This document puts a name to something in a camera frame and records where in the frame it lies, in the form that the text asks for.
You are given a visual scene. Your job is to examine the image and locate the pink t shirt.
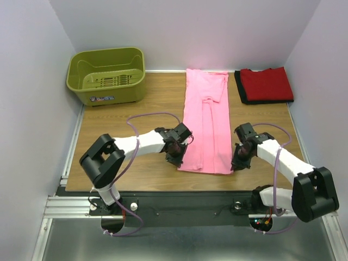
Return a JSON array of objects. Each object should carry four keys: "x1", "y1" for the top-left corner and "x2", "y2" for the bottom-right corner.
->
[{"x1": 179, "y1": 69, "x2": 233, "y2": 175}]

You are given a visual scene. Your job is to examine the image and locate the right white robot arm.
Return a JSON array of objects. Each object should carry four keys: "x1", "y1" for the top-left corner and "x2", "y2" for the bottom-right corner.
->
[{"x1": 231, "y1": 122, "x2": 339, "y2": 222}]

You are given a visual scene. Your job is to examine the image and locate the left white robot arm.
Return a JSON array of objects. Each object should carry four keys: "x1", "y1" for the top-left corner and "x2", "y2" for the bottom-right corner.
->
[{"x1": 79, "y1": 123, "x2": 194, "y2": 213}]

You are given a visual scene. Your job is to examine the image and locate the folded red t shirt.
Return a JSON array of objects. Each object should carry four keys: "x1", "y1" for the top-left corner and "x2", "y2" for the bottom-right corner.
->
[{"x1": 239, "y1": 67, "x2": 294, "y2": 101}]

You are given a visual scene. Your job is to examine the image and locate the folded black t shirt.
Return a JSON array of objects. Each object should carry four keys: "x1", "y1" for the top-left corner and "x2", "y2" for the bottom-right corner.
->
[{"x1": 234, "y1": 70, "x2": 295, "y2": 105}]

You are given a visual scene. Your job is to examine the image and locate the green plastic basket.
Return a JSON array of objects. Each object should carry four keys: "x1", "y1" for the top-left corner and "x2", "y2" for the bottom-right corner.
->
[{"x1": 66, "y1": 47, "x2": 146, "y2": 107}]

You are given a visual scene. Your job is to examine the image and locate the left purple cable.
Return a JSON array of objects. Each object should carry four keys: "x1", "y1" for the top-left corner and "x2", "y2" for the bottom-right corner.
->
[{"x1": 109, "y1": 111, "x2": 181, "y2": 237}]

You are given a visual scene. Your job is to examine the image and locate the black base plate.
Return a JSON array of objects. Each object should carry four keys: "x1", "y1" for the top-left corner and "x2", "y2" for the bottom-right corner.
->
[{"x1": 58, "y1": 191, "x2": 272, "y2": 232}]

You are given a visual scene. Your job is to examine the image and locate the aluminium frame rail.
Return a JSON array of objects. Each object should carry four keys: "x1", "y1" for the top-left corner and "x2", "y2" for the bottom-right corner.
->
[{"x1": 32, "y1": 106, "x2": 347, "y2": 260}]

